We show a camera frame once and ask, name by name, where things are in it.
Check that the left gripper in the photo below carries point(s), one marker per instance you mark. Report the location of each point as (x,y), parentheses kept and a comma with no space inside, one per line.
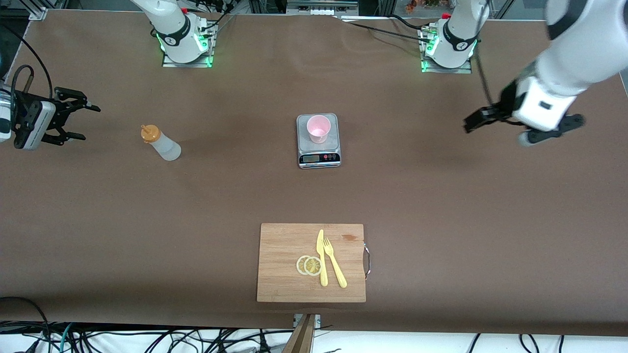
(505,103)

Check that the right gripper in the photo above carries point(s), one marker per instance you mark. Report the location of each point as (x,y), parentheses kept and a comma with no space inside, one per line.
(60,115)

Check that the translucent sauce bottle orange cap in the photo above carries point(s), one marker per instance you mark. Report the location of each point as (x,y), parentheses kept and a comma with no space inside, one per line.
(164,144)

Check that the pink plastic cup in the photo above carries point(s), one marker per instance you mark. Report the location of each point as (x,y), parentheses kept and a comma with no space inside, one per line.
(319,128)

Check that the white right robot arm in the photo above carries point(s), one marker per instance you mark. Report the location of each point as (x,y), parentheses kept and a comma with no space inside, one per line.
(171,29)

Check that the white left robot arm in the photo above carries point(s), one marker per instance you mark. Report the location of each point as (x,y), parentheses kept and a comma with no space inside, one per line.
(579,59)

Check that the silver digital kitchen scale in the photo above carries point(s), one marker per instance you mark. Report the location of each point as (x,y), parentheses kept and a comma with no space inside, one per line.
(319,158)

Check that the white power strip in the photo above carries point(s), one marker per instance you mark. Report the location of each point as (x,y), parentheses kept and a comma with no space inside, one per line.
(314,11)

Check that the yellow plastic fork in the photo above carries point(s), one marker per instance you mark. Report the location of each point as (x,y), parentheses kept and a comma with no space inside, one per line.
(334,264)

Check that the yellow plastic knife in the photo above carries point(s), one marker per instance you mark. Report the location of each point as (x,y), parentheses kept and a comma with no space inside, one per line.
(321,260)

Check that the yellow lemon slice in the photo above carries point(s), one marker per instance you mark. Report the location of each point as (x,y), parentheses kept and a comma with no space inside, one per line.
(300,264)
(313,266)

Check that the wooden cutting board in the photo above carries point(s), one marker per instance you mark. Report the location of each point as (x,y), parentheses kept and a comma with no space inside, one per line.
(284,264)

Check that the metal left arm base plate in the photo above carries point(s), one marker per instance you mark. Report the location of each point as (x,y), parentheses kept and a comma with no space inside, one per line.
(446,70)

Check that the aluminium frame profile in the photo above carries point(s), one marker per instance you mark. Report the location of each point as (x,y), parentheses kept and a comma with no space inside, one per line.
(38,10)

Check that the small metal bracket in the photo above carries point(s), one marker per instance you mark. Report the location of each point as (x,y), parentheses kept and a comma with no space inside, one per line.
(318,319)

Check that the wooden post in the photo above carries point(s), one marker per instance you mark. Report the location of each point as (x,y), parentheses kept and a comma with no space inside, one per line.
(299,338)

